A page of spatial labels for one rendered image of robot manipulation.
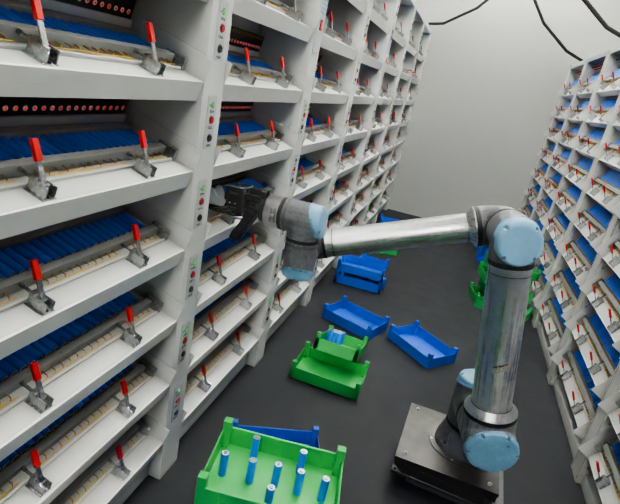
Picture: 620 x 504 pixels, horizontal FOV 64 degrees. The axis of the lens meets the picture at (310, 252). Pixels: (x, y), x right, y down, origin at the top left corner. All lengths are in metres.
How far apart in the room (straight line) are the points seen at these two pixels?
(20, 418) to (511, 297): 1.12
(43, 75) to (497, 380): 1.25
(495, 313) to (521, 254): 0.18
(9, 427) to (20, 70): 0.59
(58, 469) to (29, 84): 0.78
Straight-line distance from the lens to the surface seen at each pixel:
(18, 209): 0.83
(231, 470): 1.27
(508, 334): 1.42
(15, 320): 0.93
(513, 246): 1.32
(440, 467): 1.76
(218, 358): 1.92
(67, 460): 1.25
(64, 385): 1.11
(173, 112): 1.22
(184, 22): 1.21
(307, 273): 1.36
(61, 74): 0.85
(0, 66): 0.77
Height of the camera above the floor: 1.21
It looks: 20 degrees down
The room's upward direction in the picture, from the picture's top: 12 degrees clockwise
